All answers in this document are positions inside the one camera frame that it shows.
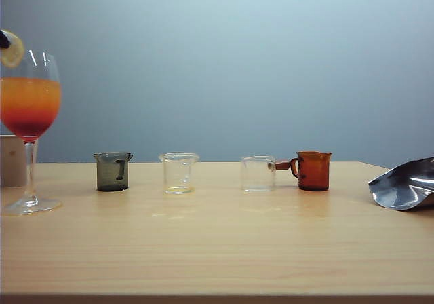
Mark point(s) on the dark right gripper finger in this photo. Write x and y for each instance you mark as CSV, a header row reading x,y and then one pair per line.
x,y
4,40

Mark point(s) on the yellow lemon slice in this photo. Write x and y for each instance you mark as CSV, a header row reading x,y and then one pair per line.
x,y
14,55

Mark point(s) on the grey glass measuring cup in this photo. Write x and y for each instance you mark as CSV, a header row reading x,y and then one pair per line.
x,y
110,173

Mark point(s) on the amber glass measuring cup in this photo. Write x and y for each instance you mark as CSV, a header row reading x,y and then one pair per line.
x,y
315,171

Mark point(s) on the wine glass with orange cocktail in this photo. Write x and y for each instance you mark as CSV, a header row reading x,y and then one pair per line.
x,y
30,107

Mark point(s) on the clear glass beaker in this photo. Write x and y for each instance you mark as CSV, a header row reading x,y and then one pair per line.
x,y
178,188

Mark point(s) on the silver foil pouch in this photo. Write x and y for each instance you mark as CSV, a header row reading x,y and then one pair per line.
x,y
403,188

